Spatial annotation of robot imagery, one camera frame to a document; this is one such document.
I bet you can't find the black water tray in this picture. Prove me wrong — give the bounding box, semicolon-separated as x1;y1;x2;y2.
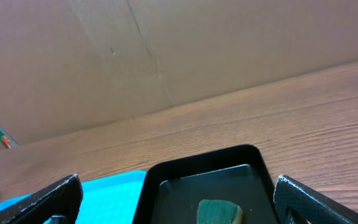
132;144;280;224

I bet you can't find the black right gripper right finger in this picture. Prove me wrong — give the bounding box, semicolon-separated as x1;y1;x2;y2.
273;175;358;224

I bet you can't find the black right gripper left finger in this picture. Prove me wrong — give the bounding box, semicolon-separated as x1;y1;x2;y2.
0;174;83;224

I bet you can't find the teal plastic tray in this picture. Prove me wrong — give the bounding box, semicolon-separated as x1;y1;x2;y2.
0;170;146;223

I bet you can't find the green yellow scrub sponge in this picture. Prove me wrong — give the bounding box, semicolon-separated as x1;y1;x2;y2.
196;199;245;224

